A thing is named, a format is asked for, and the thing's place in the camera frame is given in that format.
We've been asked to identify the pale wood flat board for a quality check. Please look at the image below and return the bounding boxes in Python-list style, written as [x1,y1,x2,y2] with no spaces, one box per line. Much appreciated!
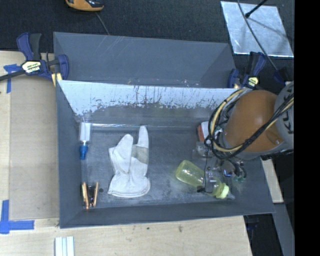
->
[8,74,61,221]

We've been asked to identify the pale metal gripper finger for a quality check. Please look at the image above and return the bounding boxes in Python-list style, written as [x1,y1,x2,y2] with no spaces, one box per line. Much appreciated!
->
[203,177,221,193]
[205,167,221,179]

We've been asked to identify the yellow clear plastic bottle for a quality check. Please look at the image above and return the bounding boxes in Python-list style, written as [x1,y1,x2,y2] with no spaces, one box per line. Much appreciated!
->
[175,159,230,200]

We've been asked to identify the orange and white box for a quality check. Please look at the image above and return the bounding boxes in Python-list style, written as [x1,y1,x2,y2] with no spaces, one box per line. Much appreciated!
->
[197,121,212,142]

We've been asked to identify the white cloth glove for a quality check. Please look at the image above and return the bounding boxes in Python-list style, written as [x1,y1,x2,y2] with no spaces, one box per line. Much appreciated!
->
[107,125,152,199]

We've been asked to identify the white and blue tube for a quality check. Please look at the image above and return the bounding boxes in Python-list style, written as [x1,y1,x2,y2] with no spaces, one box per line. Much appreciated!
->
[78,122,93,161]

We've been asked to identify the clear glass object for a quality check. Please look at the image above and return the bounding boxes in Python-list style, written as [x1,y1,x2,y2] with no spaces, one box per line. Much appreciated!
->
[192,141,213,159]

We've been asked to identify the grey metal bin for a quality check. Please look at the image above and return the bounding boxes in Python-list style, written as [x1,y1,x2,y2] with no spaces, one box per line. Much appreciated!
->
[52,31,276,229]

